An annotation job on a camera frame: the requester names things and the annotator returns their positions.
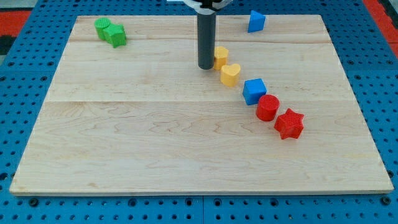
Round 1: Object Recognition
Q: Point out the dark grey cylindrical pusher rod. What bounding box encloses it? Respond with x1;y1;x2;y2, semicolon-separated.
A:
197;13;216;70

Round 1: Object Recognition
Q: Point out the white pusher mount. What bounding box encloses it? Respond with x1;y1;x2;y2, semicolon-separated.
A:
183;0;233;14

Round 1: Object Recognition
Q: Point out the yellow heart block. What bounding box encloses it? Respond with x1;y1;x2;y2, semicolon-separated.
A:
220;63;241;87

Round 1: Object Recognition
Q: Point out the yellow pentagon block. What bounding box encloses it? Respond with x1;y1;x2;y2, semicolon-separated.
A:
213;46;229;70

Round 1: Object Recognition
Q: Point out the blue triangle block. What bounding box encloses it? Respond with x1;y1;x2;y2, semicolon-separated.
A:
248;10;266;33

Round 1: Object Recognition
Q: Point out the blue cube block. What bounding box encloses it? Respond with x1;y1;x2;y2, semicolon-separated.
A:
243;78;267;105

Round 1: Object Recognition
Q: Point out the green star block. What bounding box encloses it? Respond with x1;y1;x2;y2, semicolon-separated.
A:
103;24;126;48

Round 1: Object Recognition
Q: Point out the red cylinder block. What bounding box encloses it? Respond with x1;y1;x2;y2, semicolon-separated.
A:
256;94;280;121

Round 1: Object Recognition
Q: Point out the green cylinder block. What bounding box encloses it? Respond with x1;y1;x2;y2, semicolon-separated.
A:
94;17;111;40

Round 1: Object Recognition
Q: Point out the wooden board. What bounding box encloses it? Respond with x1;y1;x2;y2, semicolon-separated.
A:
9;15;394;196

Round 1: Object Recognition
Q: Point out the red star block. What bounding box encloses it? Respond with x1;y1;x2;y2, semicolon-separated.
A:
274;108;305;139

